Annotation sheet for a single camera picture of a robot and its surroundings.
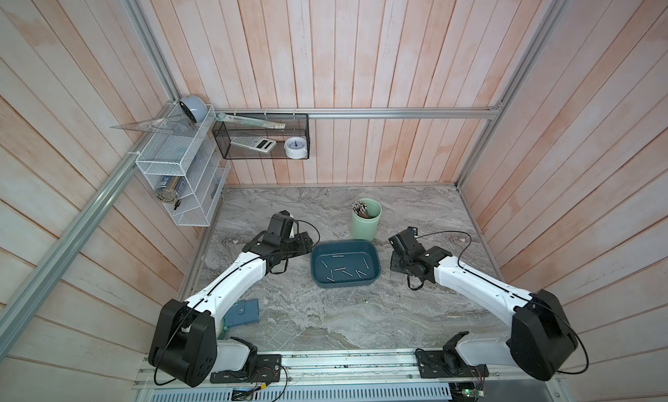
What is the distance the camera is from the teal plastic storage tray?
0.91m

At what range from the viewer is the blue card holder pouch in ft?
2.68

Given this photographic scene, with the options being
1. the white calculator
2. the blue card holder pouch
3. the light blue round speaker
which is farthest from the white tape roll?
the blue card holder pouch

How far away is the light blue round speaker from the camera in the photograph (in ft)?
2.73

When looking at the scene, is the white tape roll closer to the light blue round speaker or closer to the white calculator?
the white calculator

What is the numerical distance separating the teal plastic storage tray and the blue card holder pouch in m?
0.22

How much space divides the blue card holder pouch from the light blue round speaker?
25.0 inches

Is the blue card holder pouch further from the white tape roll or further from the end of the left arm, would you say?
the white tape roll

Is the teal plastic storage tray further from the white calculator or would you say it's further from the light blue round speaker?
the light blue round speaker

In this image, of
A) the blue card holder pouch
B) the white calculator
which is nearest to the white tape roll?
the white calculator

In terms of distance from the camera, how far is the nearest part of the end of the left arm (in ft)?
1.97
